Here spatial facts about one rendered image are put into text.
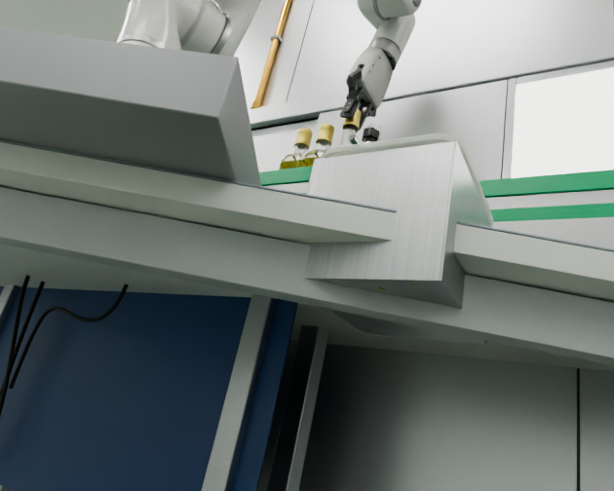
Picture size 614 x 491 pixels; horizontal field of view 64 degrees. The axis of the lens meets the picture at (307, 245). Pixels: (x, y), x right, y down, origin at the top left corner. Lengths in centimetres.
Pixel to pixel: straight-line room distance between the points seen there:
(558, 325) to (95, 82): 50
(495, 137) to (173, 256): 76
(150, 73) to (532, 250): 40
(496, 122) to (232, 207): 74
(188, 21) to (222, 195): 37
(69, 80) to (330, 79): 104
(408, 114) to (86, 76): 85
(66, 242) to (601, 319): 58
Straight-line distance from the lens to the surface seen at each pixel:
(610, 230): 77
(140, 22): 78
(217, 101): 45
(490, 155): 108
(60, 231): 61
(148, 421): 89
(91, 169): 58
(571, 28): 131
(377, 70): 114
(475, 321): 54
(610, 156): 105
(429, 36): 142
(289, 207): 51
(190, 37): 83
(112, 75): 49
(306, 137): 112
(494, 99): 117
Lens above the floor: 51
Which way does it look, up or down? 22 degrees up
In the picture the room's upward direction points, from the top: 13 degrees clockwise
